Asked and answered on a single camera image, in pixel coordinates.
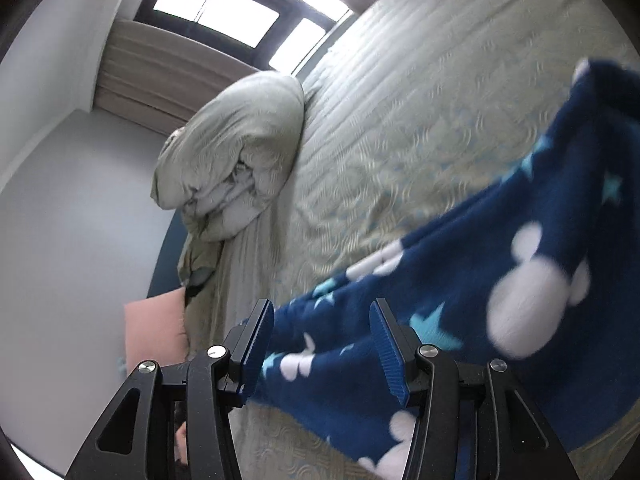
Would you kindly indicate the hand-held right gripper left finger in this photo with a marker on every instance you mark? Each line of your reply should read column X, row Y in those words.
column 260, row 341

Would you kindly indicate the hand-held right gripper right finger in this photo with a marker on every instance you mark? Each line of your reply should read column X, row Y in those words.
column 387, row 355

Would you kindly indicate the bed with green quilted cover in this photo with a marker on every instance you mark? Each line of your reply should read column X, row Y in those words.
column 400, row 135

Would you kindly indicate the pink cushion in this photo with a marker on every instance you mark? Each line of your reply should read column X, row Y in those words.
column 152, row 325

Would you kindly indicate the blue star-patterned fleece blanket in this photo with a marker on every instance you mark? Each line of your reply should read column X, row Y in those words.
column 500, row 240

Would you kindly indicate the dark framed window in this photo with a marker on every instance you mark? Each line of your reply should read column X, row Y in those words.
column 215, row 10

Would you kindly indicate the folded pale green duvet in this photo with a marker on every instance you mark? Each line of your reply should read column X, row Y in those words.
column 235, row 150

